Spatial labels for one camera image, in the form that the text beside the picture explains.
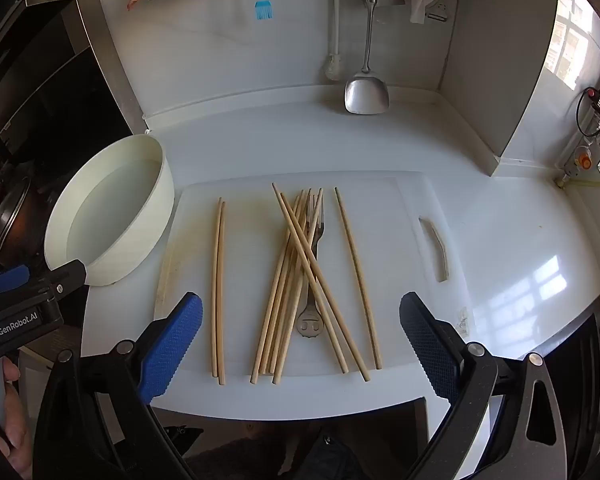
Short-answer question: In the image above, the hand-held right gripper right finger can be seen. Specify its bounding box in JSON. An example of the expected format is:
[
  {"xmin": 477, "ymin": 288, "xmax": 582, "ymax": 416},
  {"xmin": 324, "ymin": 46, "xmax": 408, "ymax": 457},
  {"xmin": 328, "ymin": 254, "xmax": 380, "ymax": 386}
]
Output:
[{"xmin": 399, "ymin": 291, "xmax": 568, "ymax": 480}]

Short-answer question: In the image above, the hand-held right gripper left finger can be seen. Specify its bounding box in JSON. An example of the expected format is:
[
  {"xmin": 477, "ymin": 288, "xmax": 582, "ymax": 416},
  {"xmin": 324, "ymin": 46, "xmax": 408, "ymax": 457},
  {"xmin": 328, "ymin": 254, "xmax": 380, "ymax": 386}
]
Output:
[{"xmin": 32, "ymin": 291, "xmax": 203, "ymax": 480}]

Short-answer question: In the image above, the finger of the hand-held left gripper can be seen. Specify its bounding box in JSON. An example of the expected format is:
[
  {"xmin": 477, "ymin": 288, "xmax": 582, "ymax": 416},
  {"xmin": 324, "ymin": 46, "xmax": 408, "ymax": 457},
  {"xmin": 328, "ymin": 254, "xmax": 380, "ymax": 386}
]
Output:
[
  {"xmin": 0, "ymin": 266, "xmax": 32, "ymax": 297},
  {"xmin": 25, "ymin": 259, "xmax": 88, "ymax": 306}
]

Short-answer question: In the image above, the white round bowl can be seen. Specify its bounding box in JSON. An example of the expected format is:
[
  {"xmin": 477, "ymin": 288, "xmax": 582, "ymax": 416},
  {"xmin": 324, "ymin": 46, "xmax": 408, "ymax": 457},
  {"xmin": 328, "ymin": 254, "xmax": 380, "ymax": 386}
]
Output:
[{"xmin": 43, "ymin": 134, "xmax": 175, "ymax": 287}]

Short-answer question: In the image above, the wooden chopstick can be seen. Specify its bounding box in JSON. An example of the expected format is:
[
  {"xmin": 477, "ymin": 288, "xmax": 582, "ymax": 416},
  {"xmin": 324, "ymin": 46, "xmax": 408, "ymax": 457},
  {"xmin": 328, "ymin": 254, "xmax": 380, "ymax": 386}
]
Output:
[
  {"xmin": 334, "ymin": 187, "xmax": 383, "ymax": 371},
  {"xmin": 210, "ymin": 197, "xmax": 223, "ymax": 378}
]

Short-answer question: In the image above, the metal fork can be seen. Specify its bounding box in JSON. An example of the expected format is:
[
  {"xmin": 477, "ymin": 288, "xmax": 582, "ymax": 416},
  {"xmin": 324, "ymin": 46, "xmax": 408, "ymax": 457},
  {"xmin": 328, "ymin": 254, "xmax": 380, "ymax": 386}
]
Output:
[{"xmin": 295, "ymin": 195, "xmax": 327, "ymax": 342}]

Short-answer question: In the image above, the pile of wooden chopsticks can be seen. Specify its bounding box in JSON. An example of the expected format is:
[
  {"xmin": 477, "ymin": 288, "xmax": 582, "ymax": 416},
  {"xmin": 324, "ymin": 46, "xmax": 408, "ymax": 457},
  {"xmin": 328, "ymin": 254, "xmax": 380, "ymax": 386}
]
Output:
[{"xmin": 250, "ymin": 182, "xmax": 372, "ymax": 386}]

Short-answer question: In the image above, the person's left hand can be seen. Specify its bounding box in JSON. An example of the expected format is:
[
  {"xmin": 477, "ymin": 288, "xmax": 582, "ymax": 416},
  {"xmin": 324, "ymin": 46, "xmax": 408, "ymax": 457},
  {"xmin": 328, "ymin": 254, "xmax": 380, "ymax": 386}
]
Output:
[{"xmin": 0, "ymin": 359, "xmax": 33, "ymax": 480}]

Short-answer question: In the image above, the dark pot with glass lid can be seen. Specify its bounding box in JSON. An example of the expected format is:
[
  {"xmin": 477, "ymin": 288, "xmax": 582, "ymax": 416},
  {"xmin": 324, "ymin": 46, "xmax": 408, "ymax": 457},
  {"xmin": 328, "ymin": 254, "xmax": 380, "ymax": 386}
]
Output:
[{"xmin": 0, "ymin": 175, "xmax": 46, "ymax": 271}]

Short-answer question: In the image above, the white plastic cutting board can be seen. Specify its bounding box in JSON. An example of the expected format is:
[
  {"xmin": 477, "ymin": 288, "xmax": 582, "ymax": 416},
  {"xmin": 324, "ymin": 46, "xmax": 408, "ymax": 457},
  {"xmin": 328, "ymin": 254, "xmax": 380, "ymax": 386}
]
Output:
[{"xmin": 152, "ymin": 172, "xmax": 476, "ymax": 386}]

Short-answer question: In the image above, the dark bag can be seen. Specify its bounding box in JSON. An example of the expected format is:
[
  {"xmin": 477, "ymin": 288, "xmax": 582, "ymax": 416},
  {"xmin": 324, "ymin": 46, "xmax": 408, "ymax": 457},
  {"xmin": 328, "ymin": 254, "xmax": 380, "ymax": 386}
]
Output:
[{"xmin": 275, "ymin": 425, "xmax": 371, "ymax": 480}]

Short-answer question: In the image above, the steel backsplash trim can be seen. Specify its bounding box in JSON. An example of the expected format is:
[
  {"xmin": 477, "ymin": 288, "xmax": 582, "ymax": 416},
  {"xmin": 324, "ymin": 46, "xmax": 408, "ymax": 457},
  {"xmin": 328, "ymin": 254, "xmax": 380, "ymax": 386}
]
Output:
[{"xmin": 75, "ymin": 0, "xmax": 153, "ymax": 136}]

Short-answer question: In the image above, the steel range hood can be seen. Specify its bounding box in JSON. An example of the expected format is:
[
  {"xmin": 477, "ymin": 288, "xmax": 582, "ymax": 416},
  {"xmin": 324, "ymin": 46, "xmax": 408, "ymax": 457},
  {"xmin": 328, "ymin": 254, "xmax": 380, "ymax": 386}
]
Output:
[{"xmin": 0, "ymin": 0, "xmax": 101, "ymax": 126}]

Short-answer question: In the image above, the gas valve with orange knob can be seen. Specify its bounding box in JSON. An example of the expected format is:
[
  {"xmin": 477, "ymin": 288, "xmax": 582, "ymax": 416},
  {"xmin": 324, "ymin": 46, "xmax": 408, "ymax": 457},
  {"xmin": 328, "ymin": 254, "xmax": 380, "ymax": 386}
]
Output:
[{"xmin": 557, "ymin": 142, "xmax": 596, "ymax": 188}]

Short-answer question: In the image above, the metal spatula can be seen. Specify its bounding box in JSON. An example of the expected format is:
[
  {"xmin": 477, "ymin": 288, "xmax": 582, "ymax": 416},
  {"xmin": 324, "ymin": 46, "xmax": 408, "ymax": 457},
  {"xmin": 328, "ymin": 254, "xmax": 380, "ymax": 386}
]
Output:
[{"xmin": 344, "ymin": 0, "xmax": 391, "ymax": 116}]

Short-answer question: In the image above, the white dish brush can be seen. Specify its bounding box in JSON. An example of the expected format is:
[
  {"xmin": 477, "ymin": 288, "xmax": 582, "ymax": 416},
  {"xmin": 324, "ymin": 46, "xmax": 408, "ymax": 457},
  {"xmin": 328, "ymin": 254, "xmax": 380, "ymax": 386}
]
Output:
[{"xmin": 325, "ymin": 0, "xmax": 343, "ymax": 81}]

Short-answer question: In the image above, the metal peeler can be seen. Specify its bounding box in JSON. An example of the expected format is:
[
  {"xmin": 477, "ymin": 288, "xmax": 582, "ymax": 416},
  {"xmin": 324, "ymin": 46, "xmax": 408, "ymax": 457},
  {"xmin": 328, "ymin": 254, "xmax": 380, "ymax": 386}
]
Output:
[{"xmin": 425, "ymin": 2, "xmax": 453, "ymax": 23}]

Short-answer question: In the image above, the black cable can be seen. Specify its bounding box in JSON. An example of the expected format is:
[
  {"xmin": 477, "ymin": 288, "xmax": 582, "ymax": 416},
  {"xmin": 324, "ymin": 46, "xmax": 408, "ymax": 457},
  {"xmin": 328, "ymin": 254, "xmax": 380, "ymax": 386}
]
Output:
[{"xmin": 576, "ymin": 87, "xmax": 600, "ymax": 137}]

